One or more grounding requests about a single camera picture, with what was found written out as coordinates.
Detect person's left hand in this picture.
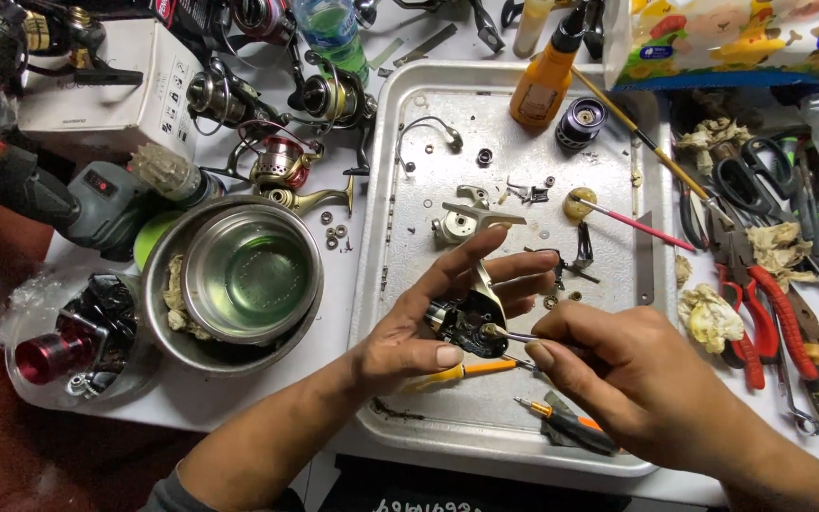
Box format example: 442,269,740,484
351,226,561,399

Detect person's right hand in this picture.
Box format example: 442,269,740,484
525,301,739,472

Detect black gold fishing reel body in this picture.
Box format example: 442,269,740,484
422,259,511,360

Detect large metal tray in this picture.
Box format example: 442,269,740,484
347,59,682,479

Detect large dirty tissue wad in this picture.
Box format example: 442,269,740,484
677,282,746,355

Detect flat metal blade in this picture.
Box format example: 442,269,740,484
635,210,656,307

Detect group of small bearings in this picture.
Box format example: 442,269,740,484
320,210,351,252

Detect black linkage part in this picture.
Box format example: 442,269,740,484
523,247,601,287

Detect silver reel rotor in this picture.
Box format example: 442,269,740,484
431,184,528,247

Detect black lever part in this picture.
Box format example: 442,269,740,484
572,221,596,270

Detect metal wrench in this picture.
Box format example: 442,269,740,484
771,311,819,438

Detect small steel bowl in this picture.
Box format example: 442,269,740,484
181,205,322,347

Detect black printed mat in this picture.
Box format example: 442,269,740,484
316,454,632,512

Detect yellow grease cap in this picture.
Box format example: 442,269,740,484
563,186,600,222

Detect small black metal reel parts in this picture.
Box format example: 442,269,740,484
505,175,557,206

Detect red gold fishing reel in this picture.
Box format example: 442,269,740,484
203,119,327,193

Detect large steel bowl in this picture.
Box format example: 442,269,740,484
140,195,326,378

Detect black gold fishing reel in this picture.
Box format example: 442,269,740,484
287,50,379,176

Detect black reel spool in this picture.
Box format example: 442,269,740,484
555,97,609,152

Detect green plastic lid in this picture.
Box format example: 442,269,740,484
131,209,184,273

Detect grey sleeve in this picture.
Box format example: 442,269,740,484
138,461,220,512

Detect grey metal strip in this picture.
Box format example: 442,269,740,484
392,23,458,69

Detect orange bottle with black nozzle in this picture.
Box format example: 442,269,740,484
509,0,592,130

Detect dark grey fishing reel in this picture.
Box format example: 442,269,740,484
185,56,291,137

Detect green plastic water bottle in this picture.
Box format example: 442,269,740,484
289,0,371,87

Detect clear plastic tub of parts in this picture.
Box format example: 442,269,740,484
3,265,166,412

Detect white plastic bottle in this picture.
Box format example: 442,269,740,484
512,0,557,60

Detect pink dark fishing reel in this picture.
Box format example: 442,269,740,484
223,0,305,49

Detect red reel spool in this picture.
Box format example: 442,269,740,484
14,330,99,386

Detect colourful tissue box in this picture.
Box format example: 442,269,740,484
602,0,819,92

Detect grey black power drill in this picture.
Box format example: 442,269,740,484
0,137,227,263

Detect white cardboard box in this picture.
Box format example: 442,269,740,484
18,17,206,162

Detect heap of black fishing reels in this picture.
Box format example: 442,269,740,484
0,0,146,95

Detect orange black handled screwdriver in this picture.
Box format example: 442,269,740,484
513,396,621,457

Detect yellow orange handled screwdriver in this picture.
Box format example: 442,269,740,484
401,358,540,393

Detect pink handled small brush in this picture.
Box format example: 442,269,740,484
570,193,697,253

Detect red handled pliers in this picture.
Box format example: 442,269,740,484
707,212,819,391

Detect gold reel frame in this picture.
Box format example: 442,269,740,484
252,175,355,219

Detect metal bail wire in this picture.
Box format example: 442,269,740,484
394,115,465,176

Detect black handled scissors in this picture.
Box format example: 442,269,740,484
711,136,819,311

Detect long yellow handled brush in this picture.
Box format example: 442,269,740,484
569,64,735,230

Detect green handled tool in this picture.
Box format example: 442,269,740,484
779,135,819,216

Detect black reel handle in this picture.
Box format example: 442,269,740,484
465,0,507,55

